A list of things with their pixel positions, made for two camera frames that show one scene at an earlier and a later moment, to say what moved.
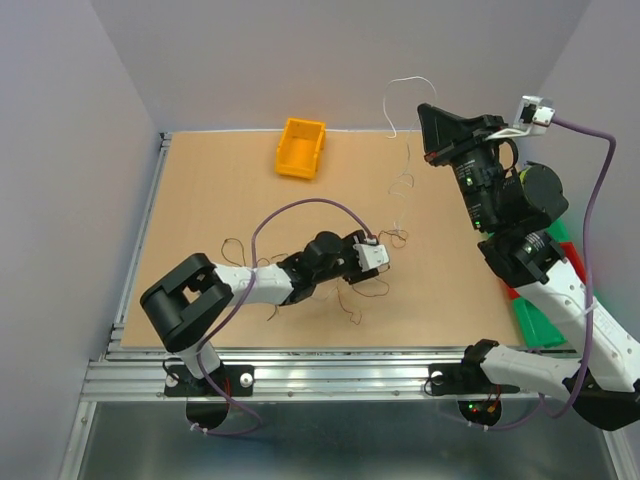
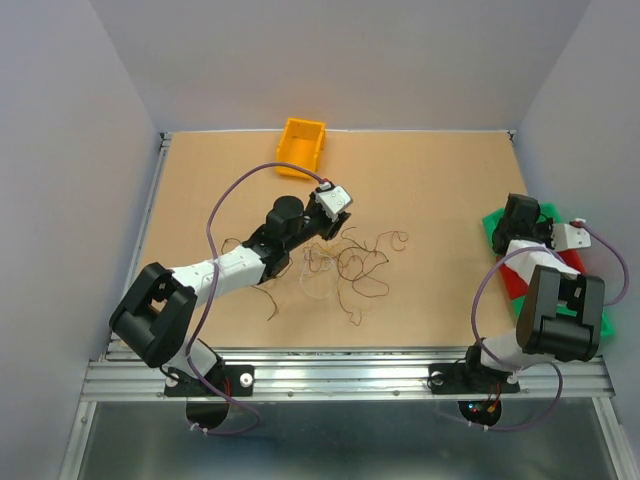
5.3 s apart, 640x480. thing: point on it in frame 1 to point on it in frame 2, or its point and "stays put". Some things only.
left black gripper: x=356 y=274 to x=330 y=228
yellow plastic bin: x=299 y=147 stays put
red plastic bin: x=571 y=256 stays put
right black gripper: x=442 y=131 to x=546 y=226
